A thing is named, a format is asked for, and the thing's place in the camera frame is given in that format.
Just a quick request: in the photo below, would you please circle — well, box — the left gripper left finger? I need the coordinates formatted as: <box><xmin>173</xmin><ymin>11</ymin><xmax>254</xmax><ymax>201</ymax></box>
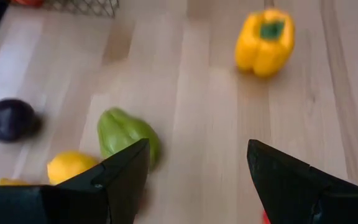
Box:
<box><xmin>0</xmin><ymin>138</ymin><xmax>151</xmax><ymax>224</ymax></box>

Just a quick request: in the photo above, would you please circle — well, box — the yellow bell pepper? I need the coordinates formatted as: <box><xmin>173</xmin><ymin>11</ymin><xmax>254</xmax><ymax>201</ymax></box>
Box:
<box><xmin>234</xmin><ymin>7</ymin><xmax>296</xmax><ymax>78</ymax></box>

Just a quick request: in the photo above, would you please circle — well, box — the round purple onion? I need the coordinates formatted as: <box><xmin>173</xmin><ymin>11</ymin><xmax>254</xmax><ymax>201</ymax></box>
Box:
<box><xmin>0</xmin><ymin>98</ymin><xmax>40</xmax><ymax>143</ymax></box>

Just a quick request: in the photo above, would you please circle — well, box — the orange tomato with green stem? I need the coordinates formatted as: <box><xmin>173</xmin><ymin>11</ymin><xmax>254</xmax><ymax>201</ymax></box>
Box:
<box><xmin>11</xmin><ymin>0</ymin><xmax>45</xmax><ymax>7</ymax></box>

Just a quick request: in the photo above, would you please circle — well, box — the light green chayote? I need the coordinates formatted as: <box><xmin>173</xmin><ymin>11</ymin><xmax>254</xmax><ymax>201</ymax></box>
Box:
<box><xmin>96</xmin><ymin>107</ymin><xmax>162</xmax><ymax>172</ymax></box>

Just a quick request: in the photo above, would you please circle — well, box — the yellow lemon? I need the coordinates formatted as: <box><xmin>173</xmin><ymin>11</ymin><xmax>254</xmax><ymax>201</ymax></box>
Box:
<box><xmin>0</xmin><ymin>177</ymin><xmax>30</xmax><ymax>187</ymax></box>
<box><xmin>47</xmin><ymin>151</ymin><xmax>101</xmax><ymax>186</ymax></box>

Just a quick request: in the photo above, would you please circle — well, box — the gold wire basket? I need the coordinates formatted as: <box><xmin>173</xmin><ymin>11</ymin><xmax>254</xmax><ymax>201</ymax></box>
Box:
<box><xmin>40</xmin><ymin>0</ymin><xmax>120</xmax><ymax>18</ymax></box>

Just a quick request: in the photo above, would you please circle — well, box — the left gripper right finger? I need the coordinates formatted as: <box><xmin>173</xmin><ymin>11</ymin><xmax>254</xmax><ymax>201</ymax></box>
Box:
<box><xmin>247</xmin><ymin>139</ymin><xmax>358</xmax><ymax>224</ymax></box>

